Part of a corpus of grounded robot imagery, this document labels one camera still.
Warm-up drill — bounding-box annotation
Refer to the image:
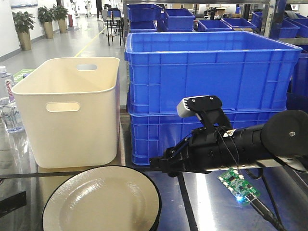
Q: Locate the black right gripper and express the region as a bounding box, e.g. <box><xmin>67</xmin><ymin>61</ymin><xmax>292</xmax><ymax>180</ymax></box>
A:
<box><xmin>149</xmin><ymin>126</ymin><xmax>238</xmax><ymax>177</ymax></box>

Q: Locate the beige plate black rim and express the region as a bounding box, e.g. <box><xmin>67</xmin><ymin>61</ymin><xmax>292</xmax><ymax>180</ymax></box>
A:
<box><xmin>42</xmin><ymin>166</ymin><xmax>162</xmax><ymax>231</ymax></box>

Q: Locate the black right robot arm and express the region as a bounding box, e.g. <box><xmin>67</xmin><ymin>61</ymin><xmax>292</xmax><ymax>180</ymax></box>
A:
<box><xmin>149</xmin><ymin>110</ymin><xmax>308</xmax><ymax>177</ymax></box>

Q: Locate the large blue crate bottom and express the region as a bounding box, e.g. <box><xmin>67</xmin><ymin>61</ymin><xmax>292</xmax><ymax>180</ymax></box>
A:
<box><xmin>129</xmin><ymin>110</ymin><xmax>278</xmax><ymax>166</ymax></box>

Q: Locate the large blue crate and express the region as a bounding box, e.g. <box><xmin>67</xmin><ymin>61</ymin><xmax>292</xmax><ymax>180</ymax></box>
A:
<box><xmin>129</xmin><ymin>110</ymin><xmax>278</xmax><ymax>166</ymax></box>
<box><xmin>125</xmin><ymin>31</ymin><xmax>302</xmax><ymax>114</ymax></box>

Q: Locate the green circuit board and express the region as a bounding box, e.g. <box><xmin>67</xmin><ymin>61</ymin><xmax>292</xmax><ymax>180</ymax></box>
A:
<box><xmin>218</xmin><ymin>168</ymin><xmax>260</xmax><ymax>205</ymax></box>

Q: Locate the cream plastic basket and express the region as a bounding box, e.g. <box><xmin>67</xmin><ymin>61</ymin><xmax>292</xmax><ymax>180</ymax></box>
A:
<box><xmin>12</xmin><ymin>57</ymin><xmax>120</xmax><ymax>168</ymax></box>

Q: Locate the large blue crate top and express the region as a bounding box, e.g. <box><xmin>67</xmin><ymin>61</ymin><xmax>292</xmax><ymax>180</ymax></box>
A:
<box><xmin>125</xmin><ymin>31</ymin><xmax>302</xmax><ymax>114</ymax></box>

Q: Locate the clear water bottle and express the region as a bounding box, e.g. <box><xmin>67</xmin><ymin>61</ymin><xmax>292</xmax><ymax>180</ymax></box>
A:
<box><xmin>0</xmin><ymin>65</ymin><xmax>25</xmax><ymax>133</ymax></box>

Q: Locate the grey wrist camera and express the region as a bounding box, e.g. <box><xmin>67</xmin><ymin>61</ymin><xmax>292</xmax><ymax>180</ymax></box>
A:
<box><xmin>177</xmin><ymin>95</ymin><xmax>231</xmax><ymax>130</ymax></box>

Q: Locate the potted plant near wall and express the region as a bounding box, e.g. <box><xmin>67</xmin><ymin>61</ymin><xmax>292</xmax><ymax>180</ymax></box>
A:
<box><xmin>12</xmin><ymin>11</ymin><xmax>34</xmax><ymax>51</ymax></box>

